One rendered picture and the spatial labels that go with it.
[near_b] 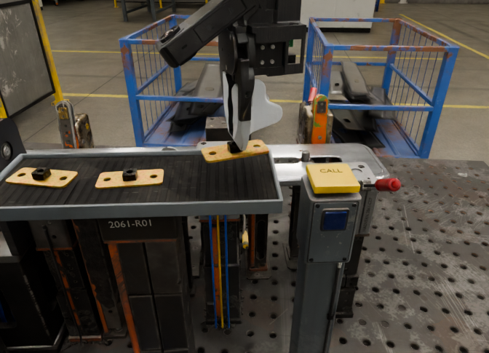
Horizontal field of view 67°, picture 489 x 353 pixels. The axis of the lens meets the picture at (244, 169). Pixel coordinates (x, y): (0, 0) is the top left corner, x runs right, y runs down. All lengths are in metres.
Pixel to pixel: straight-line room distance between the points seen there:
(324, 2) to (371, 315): 7.89
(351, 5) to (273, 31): 8.22
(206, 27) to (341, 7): 8.22
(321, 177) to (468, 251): 0.79
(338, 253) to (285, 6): 0.34
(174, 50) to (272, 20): 0.11
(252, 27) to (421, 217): 1.01
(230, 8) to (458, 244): 1.00
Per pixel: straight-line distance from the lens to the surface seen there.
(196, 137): 2.99
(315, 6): 8.53
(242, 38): 0.40
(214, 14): 0.41
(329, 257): 0.56
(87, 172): 0.55
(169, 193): 0.47
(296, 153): 0.91
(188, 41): 0.40
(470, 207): 1.43
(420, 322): 0.99
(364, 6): 8.68
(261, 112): 0.44
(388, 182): 0.58
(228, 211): 0.44
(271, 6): 0.43
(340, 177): 0.51
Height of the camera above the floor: 1.42
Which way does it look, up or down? 30 degrees down
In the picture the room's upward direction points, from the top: straight up
